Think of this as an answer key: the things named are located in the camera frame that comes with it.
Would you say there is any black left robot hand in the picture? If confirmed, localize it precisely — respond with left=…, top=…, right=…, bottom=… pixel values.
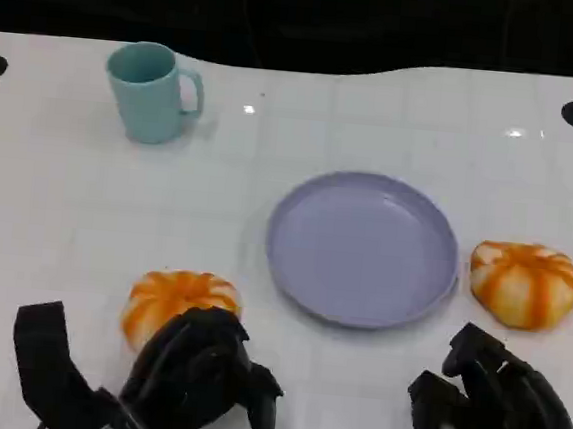
left=115, top=298, right=292, bottom=429

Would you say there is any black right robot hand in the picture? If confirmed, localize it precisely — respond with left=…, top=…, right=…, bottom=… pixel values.
left=403, top=317, right=573, bottom=429

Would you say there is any orange white toy bread roll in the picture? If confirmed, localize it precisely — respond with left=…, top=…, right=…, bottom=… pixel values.
left=118, top=264, right=245, bottom=363
left=465, top=237, right=573, bottom=335

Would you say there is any lilac plate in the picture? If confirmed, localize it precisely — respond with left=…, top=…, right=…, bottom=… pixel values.
left=258, top=163, right=468, bottom=339

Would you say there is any pale green mug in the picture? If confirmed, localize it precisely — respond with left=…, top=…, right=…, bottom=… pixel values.
left=98, top=37, right=210, bottom=150

